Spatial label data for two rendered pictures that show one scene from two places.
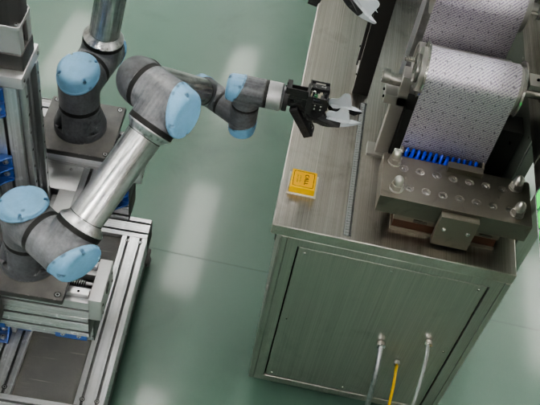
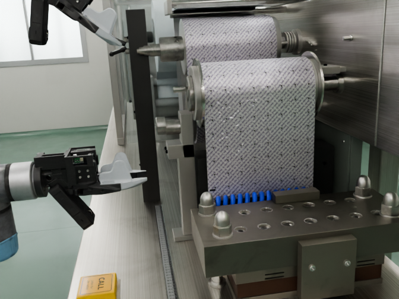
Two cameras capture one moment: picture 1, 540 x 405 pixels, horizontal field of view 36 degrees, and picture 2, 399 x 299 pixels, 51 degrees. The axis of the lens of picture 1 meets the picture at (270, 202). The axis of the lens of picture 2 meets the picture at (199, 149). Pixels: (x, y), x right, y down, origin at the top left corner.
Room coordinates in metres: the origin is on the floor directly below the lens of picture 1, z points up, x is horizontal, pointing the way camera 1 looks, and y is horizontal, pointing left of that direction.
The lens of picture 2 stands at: (0.85, -0.18, 1.38)
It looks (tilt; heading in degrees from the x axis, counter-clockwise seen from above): 16 degrees down; 351
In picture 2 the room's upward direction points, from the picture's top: 3 degrees counter-clockwise
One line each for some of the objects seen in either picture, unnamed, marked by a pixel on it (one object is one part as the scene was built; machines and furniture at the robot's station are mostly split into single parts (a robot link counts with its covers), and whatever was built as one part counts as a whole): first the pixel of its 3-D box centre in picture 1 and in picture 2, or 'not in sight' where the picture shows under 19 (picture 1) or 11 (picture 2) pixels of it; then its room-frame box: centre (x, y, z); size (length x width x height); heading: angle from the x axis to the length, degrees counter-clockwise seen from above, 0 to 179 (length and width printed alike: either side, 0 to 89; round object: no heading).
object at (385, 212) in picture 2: (520, 208); (390, 203); (1.50, -0.63, 1.05); 0.04 x 0.04 x 0.04
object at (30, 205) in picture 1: (26, 217); not in sight; (1.19, 0.56, 0.98); 0.13 x 0.12 x 0.14; 58
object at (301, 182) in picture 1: (303, 182); (97, 289); (1.56, -0.08, 0.91); 0.07 x 0.07 x 0.02; 0
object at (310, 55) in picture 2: (517, 89); (308, 85); (1.72, -0.56, 1.25); 0.15 x 0.01 x 0.15; 0
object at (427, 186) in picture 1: (452, 196); (298, 228); (1.54, -0.47, 1.00); 0.40 x 0.16 x 0.06; 90
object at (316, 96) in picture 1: (306, 100); (69, 172); (1.66, -0.04, 1.12); 0.12 x 0.08 x 0.09; 90
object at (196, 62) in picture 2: (423, 69); (198, 93); (1.72, -0.32, 1.25); 0.15 x 0.01 x 0.15; 0
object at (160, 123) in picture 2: (386, 75); (160, 126); (1.76, -0.23, 1.18); 0.04 x 0.02 x 0.04; 0
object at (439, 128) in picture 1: (452, 133); (260, 158); (1.66, -0.44, 1.11); 0.23 x 0.01 x 0.18; 90
